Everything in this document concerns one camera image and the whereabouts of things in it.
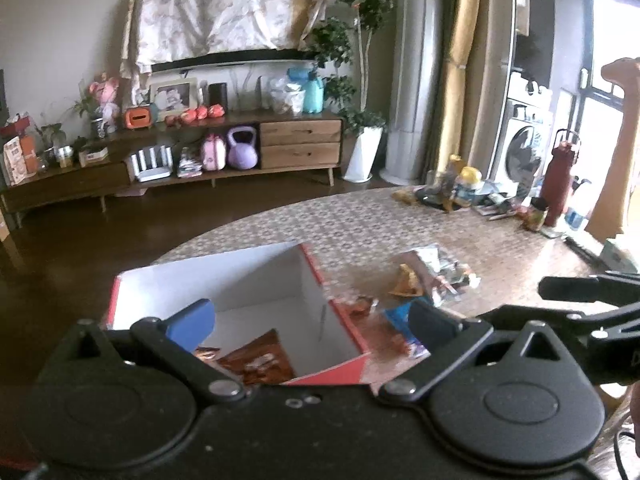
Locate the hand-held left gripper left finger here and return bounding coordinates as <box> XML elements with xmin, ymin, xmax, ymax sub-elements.
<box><xmin>70</xmin><ymin>299</ymin><xmax>248</xmax><ymax>405</ymax></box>

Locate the small brown snack packet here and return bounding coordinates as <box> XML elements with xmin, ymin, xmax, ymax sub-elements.
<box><xmin>344</xmin><ymin>294</ymin><xmax>379</xmax><ymax>317</ymax></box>

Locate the tall green potted tree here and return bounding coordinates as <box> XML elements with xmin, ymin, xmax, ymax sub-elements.
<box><xmin>304</xmin><ymin>0</ymin><xmax>397</xmax><ymax>134</ymax></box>

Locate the orange tissue box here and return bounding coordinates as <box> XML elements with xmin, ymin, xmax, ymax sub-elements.
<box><xmin>124</xmin><ymin>105</ymin><xmax>159</xmax><ymax>131</ymax></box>

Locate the pink plush toy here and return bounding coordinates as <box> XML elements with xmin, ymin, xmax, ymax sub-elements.
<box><xmin>89</xmin><ymin>77</ymin><xmax>122</xmax><ymax>122</ymax></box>

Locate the yellow blue cartoon container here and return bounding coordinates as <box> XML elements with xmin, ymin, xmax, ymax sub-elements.
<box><xmin>452</xmin><ymin>165</ymin><xmax>484</xmax><ymax>207</ymax></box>

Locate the yellow curtain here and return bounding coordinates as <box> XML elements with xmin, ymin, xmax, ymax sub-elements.
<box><xmin>434</xmin><ymin>0</ymin><xmax>517</xmax><ymax>172</ymax></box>

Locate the orange brown snack packet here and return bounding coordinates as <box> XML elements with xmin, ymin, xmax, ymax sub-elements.
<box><xmin>219</xmin><ymin>329</ymin><xmax>297</xmax><ymax>387</ymax></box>

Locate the colourful snack cup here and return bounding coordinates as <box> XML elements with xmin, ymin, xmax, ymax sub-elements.
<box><xmin>520</xmin><ymin>197</ymin><xmax>549</xmax><ymax>232</ymax></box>

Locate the white washing machine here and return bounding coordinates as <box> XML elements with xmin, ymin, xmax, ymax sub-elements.
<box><xmin>487</xmin><ymin>97</ymin><xmax>556</xmax><ymax>187</ymax></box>

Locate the clear plastic water bottle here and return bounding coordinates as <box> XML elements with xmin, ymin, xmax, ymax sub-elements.
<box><xmin>564</xmin><ymin>177</ymin><xmax>594</xmax><ymax>231</ymax></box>

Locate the black remote control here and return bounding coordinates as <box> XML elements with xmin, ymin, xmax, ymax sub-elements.
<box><xmin>562</xmin><ymin>234</ymin><xmax>602</xmax><ymax>264</ymax></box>

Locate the red white cardboard box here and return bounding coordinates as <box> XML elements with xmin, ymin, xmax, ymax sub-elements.
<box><xmin>102</xmin><ymin>241</ymin><xmax>373</xmax><ymax>388</ymax></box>

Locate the dark red water bottle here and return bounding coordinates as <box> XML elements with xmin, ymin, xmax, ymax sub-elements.
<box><xmin>542</xmin><ymin>129</ymin><xmax>583</xmax><ymax>228</ymax></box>

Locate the clear plastic bag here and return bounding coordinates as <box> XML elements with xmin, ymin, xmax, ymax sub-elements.
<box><xmin>266</xmin><ymin>75</ymin><xmax>306</xmax><ymax>115</ymax></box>

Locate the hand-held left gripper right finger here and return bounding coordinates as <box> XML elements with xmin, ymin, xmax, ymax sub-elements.
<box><xmin>378</xmin><ymin>299</ymin><xmax>565</xmax><ymax>406</ymax></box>

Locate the white slatted rack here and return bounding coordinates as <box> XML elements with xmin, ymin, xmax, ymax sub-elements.
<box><xmin>128</xmin><ymin>144</ymin><xmax>175</xmax><ymax>184</ymax></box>

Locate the orange white carton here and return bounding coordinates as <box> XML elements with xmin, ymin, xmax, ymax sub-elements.
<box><xmin>2</xmin><ymin>135</ymin><xmax>39</xmax><ymax>187</ymax></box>

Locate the stack of booklets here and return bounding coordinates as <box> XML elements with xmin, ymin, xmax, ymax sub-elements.
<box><xmin>175</xmin><ymin>147</ymin><xmax>204</xmax><ymax>180</ymax></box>

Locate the long white red snack packet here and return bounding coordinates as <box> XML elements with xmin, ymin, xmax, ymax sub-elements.
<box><xmin>431</xmin><ymin>259</ymin><xmax>482</xmax><ymax>307</ymax></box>

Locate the teal spray bottle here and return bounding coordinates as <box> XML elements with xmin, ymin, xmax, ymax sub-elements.
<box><xmin>301</xmin><ymin>70</ymin><xmax>325</xmax><ymax>114</ymax></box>

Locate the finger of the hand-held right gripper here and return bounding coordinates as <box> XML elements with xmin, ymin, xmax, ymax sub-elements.
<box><xmin>538</xmin><ymin>271</ymin><xmax>640</xmax><ymax>307</ymax></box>
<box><xmin>475</xmin><ymin>304</ymin><xmax>640</xmax><ymax>387</ymax></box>

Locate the floral dust cover cloth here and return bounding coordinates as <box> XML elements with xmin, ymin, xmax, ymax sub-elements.
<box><xmin>120</xmin><ymin>0</ymin><xmax>332</xmax><ymax>79</ymax></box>

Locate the lace patterned tablecloth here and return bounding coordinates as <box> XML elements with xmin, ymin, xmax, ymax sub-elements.
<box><xmin>102</xmin><ymin>187</ymin><xmax>640</xmax><ymax>411</ymax></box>

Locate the white photo frame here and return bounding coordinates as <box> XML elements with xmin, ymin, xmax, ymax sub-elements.
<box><xmin>149</xmin><ymin>78</ymin><xmax>199</xmax><ymax>119</ymax></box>

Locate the white flat snack packet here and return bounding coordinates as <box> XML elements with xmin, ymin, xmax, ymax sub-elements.
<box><xmin>407</xmin><ymin>244</ymin><xmax>445</xmax><ymax>282</ymax></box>

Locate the blue snack packet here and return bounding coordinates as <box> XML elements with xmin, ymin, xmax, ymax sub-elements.
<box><xmin>383</xmin><ymin>299</ymin><xmax>432</xmax><ymax>359</ymax></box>

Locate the black speaker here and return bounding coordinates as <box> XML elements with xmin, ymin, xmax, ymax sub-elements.
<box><xmin>208</xmin><ymin>82</ymin><xmax>230</xmax><ymax>111</ymax></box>

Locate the small green potted plant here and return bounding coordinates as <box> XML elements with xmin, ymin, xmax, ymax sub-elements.
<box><xmin>69</xmin><ymin>94</ymin><xmax>108</xmax><ymax>139</ymax></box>

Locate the wooden TV cabinet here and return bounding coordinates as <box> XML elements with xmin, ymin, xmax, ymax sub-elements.
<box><xmin>0</xmin><ymin>112</ymin><xmax>347</xmax><ymax>229</ymax></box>

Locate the pink bag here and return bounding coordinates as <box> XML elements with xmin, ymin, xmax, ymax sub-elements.
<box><xmin>201</xmin><ymin>132</ymin><xmax>229</xmax><ymax>172</ymax></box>

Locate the black television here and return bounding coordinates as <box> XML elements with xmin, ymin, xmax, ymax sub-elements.
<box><xmin>150</xmin><ymin>48</ymin><xmax>322</xmax><ymax>74</ymax></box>

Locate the purple kettlebell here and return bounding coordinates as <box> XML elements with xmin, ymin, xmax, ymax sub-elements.
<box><xmin>226</xmin><ymin>126</ymin><xmax>260</xmax><ymax>170</ymax></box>

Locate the white tower air conditioner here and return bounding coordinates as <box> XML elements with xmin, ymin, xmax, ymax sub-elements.
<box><xmin>379</xmin><ymin>0</ymin><xmax>447</xmax><ymax>185</ymax></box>

